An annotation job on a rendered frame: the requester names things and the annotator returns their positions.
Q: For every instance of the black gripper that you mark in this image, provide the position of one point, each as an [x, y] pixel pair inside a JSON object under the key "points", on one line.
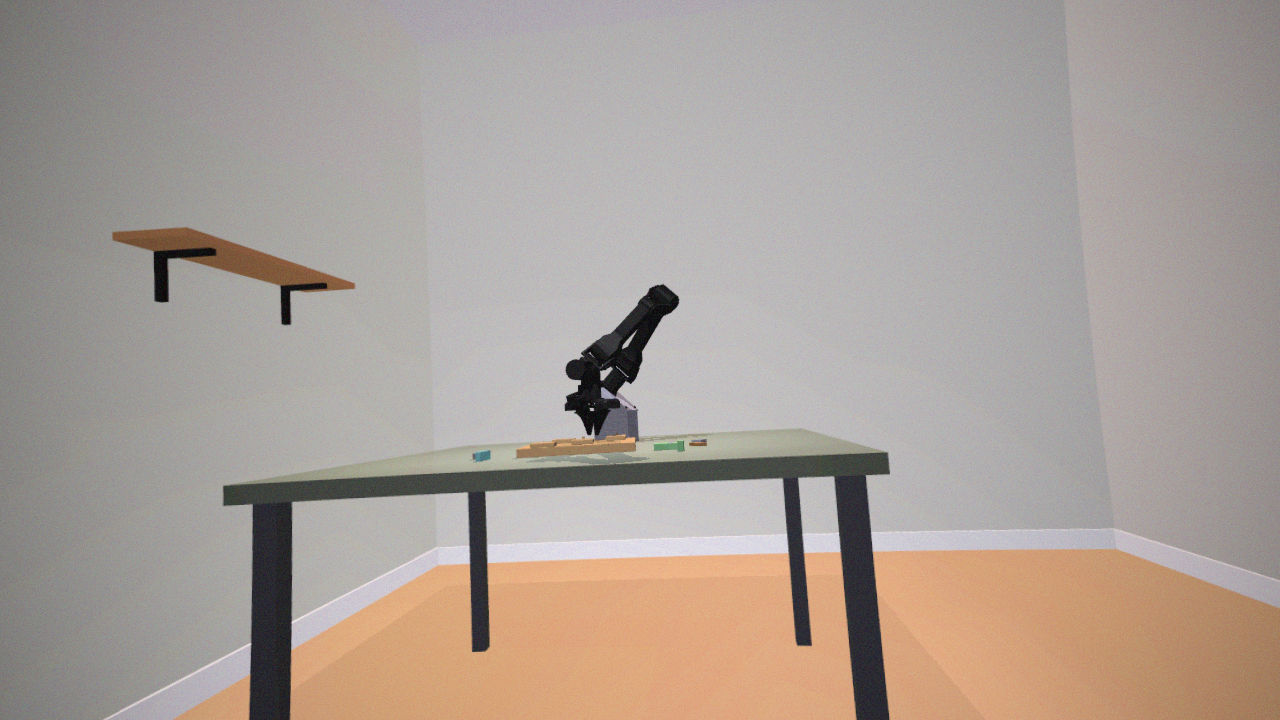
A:
{"points": [[601, 407]]}

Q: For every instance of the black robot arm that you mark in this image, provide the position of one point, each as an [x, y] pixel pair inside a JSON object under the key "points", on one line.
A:
{"points": [[608, 351]]}

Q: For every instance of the orange square puzzle board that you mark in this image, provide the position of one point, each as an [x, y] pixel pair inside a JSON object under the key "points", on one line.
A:
{"points": [[573, 446]]}

